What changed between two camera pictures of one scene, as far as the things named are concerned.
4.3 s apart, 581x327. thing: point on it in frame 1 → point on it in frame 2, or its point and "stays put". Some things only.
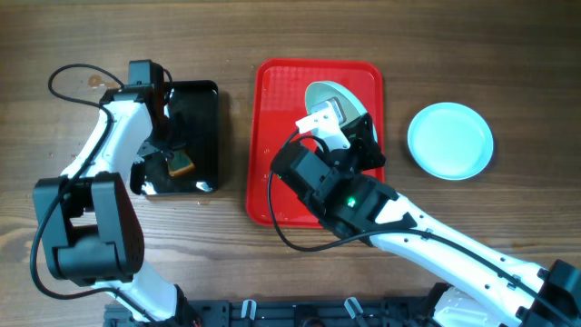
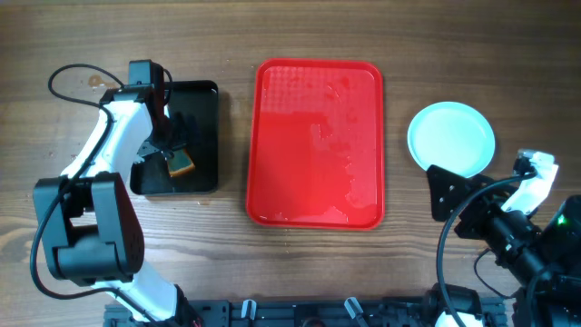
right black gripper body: (362, 155) → (511, 234)
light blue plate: (349, 105) → (452, 136)
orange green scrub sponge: (180, 163) stays put
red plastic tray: (276, 99) stays put
